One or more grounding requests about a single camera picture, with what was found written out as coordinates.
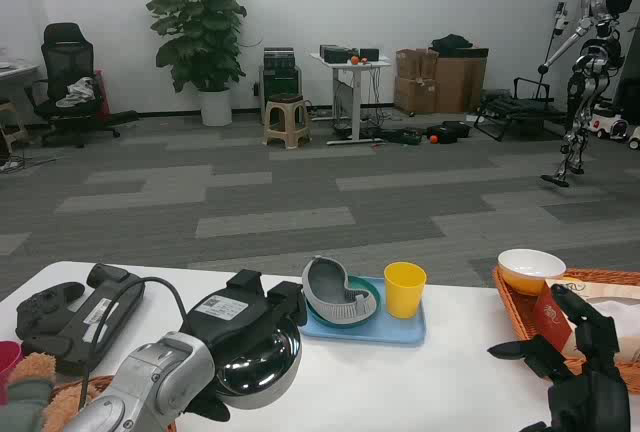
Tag green potted plant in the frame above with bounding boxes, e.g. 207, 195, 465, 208
141, 0, 249, 94

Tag silver and black humanoid robot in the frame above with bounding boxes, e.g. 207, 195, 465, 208
537, 0, 640, 189

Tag black case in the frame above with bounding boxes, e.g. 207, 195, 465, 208
425, 120, 472, 145

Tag light blue plastic tray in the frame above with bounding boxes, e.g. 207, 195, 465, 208
299, 275, 428, 349

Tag stacked small cardboard boxes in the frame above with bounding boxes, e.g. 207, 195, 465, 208
394, 48, 440, 115

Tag grey side desk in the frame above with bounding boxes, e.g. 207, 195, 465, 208
0, 58, 41, 153

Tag black office chair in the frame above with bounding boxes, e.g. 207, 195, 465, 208
24, 22, 139, 149

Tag round orange wicker basket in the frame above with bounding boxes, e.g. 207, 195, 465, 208
49, 374, 179, 432

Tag black handheld device with label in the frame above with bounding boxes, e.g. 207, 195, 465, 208
29, 263, 147, 376

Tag white crumpled cloth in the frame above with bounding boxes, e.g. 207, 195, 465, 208
55, 76, 97, 109

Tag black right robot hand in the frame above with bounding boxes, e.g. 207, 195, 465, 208
487, 284, 632, 432

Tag beige paper bag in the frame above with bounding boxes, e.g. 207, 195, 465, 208
543, 276, 640, 366

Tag white standing desk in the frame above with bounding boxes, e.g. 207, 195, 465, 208
309, 51, 393, 146

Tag large black box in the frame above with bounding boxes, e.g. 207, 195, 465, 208
319, 43, 352, 65

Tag wooden stool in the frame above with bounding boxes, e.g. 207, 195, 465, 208
0, 100, 27, 154

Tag white toy car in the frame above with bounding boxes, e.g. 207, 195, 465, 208
583, 103, 632, 143

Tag green and black tool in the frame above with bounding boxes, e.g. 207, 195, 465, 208
384, 127, 427, 146

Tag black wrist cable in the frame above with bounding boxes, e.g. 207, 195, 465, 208
78, 276, 197, 406

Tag red plastic cup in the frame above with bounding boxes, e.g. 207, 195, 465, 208
0, 341, 24, 406

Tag white and orange bowl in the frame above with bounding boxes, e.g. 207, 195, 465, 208
497, 248, 568, 297

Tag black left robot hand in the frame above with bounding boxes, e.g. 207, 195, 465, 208
179, 269, 309, 424

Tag shiny metal bowl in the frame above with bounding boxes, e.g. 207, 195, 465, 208
214, 320, 304, 411

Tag red board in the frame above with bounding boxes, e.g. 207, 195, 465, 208
94, 69, 112, 121

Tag grey curved strainer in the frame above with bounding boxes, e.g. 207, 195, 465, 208
301, 256, 378, 324

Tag white handheld device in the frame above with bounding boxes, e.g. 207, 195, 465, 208
551, 0, 570, 36

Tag beige plastic stool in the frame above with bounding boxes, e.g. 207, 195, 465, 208
262, 93, 313, 150

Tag black bag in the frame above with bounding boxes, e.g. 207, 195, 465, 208
430, 32, 474, 52

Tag black folding frame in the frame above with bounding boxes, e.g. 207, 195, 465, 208
473, 77, 572, 143

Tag large cardboard box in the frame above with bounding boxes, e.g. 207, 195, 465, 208
434, 47, 489, 115

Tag red snack packet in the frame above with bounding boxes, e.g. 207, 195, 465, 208
530, 283, 574, 354

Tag black and green cabinet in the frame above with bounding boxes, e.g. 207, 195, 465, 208
258, 46, 304, 124

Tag teal plastic bowl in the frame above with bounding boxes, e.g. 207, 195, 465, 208
304, 275, 382, 330

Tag rectangular orange wicker basket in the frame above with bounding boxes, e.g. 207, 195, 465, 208
492, 265, 640, 396

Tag yellow plastic cup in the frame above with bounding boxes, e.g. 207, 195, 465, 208
383, 261, 428, 320

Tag brown plush toy green outfit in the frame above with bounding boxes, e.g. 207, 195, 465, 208
0, 351, 121, 432

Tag white plant pot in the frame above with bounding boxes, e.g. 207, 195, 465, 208
198, 87, 234, 128

